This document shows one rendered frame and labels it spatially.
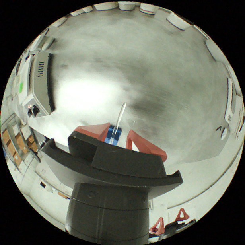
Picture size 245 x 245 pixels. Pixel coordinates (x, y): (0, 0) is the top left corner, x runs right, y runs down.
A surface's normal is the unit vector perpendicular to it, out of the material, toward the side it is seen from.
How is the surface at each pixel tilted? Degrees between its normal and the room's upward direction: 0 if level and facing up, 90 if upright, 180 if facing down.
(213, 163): 90
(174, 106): 0
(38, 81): 90
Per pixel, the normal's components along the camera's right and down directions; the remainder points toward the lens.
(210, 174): -0.98, -0.21
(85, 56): -0.04, 0.47
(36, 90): 1.00, -0.02
